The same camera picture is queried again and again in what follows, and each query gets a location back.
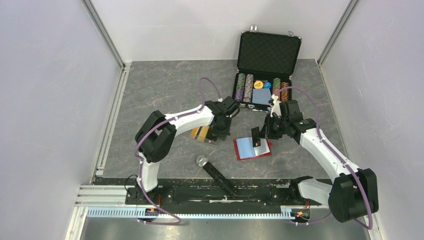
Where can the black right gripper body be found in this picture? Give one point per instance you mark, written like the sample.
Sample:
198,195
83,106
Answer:
275,127

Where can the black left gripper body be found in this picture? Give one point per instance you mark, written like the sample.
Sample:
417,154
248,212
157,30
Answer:
222,129

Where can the black VIP card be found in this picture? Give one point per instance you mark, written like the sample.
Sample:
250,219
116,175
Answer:
256,142

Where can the red leather card holder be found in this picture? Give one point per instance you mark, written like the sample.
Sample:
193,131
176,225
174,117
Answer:
244,149

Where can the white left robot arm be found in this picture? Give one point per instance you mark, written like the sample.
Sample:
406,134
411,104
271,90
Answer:
156,136

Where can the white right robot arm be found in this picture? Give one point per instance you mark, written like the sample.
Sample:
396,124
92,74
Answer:
353,191

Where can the blue playing card deck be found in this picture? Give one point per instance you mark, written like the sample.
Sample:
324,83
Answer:
261,96

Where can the black microphone with silver grille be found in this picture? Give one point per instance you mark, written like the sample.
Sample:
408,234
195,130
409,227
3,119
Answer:
203,162

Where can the yellow dealer button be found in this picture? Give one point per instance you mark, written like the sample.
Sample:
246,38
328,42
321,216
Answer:
258,84

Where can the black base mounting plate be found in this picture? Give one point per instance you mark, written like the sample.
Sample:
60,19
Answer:
205,196

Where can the black poker chip case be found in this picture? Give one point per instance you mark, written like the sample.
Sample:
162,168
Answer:
267,57

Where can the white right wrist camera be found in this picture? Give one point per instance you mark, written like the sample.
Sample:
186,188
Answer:
275,111

